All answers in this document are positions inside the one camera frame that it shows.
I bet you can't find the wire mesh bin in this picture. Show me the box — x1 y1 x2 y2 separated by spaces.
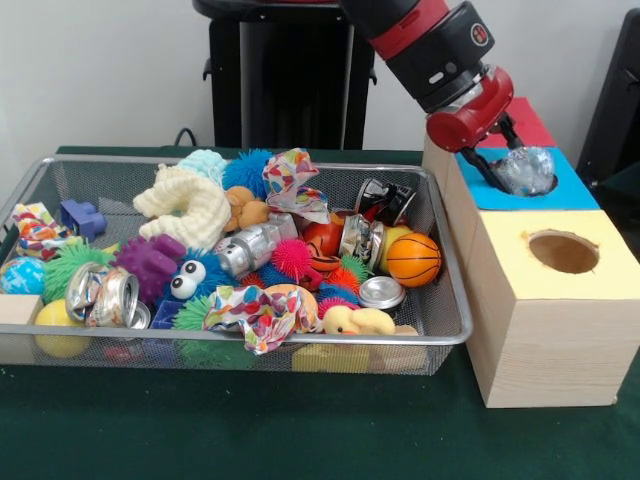
0 154 475 377

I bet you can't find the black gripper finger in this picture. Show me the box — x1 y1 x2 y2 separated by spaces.
497 113 524 151
462 146 509 194

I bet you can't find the blue spiky rubber ball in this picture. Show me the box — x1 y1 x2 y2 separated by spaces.
222 147 274 194

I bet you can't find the yellow ball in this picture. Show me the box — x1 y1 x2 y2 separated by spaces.
33 299 94 359

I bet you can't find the wooden box with three holes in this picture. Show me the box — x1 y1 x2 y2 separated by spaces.
422 96 640 409

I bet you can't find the green spiky rubber ball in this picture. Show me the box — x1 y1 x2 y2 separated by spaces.
42 238 116 304

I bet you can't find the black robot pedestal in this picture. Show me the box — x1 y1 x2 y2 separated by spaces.
192 0 386 151

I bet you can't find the silver toy robot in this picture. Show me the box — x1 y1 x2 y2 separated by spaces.
213 212 300 279

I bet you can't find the blue globe ball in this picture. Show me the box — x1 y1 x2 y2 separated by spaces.
0 256 46 295

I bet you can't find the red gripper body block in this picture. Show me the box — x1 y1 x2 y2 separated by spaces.
425 64 516 154

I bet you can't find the orange toy basketball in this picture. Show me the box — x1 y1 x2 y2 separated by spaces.
385 232 444 288

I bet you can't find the purple knobby rubber ball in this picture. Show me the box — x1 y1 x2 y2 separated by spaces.
110 233 187 305

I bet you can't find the dark green side tablecloth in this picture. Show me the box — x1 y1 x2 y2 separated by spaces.
594 162 640 241

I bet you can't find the crushed silver drink can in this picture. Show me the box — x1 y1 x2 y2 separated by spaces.
63 261 152 330

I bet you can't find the clear plastic bottle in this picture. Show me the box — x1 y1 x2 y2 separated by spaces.
492 145 557 197

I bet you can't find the cream waffle cloth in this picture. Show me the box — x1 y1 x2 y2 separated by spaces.
132 163 233 251

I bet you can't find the black upright panel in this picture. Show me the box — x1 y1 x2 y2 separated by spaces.
575 7 640 186

